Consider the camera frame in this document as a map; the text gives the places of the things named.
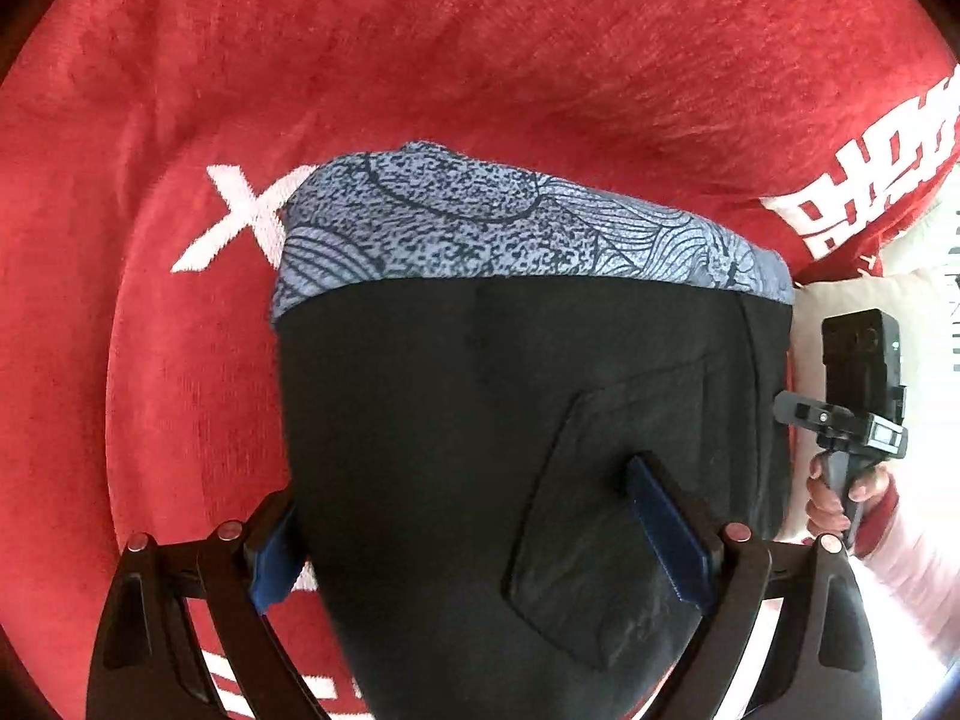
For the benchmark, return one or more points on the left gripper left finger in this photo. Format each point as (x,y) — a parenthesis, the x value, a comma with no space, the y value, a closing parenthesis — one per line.
(147,660)

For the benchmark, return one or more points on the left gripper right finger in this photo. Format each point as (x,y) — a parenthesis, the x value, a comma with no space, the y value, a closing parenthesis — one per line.
(782,633)

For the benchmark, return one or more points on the black pants with patterned waistband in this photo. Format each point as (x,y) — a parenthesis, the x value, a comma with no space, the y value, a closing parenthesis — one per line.
(470,356)

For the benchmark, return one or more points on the pink sleeved right forearm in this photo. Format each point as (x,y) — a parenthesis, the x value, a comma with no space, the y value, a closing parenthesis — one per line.
(910,549)

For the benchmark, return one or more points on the person's right hand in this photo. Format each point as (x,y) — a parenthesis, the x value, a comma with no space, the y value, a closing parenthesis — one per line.
(836,498)

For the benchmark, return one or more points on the cream folded cloth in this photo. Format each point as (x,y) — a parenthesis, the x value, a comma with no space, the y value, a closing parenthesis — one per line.
(919,290)

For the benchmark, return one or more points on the red blanket with white characters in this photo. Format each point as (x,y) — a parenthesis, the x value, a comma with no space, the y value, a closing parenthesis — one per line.
(149,147)

